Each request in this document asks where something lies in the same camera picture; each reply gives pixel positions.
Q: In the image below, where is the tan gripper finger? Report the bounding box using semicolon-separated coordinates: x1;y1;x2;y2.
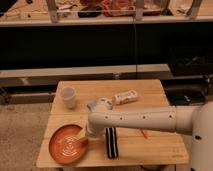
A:
77;136;88;143

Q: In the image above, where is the orange ceramic bowl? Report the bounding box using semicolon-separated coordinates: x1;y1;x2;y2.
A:
49;124;88;165

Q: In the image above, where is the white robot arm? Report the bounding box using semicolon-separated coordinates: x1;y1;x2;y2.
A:
77;98;213;171

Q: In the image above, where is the wooden table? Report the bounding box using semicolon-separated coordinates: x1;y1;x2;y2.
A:
37;80;188;168

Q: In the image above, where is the black white striped cloth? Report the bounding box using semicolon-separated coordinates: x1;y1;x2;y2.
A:
105;127;119;159

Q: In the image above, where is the blue sponge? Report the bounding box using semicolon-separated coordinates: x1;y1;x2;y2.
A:
87;102;96;111

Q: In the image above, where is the translucent plastic cup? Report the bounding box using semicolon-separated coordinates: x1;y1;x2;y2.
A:
60;87;76;109

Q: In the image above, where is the orange carrot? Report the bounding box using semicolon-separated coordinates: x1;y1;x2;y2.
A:
140;129;148;139

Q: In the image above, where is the white plastic bottle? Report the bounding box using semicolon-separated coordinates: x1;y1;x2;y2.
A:
113;90;138;105

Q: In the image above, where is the black object on shelf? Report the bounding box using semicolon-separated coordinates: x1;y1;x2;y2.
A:
78;6;102;18

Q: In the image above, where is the black bag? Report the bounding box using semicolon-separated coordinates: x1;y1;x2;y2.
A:
168;56;213;76

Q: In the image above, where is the red cloth on shelf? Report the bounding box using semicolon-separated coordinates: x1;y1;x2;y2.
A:
101;0;136;17

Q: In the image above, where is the metal shelf rail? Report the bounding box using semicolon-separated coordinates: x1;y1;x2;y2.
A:
0;64;170;87

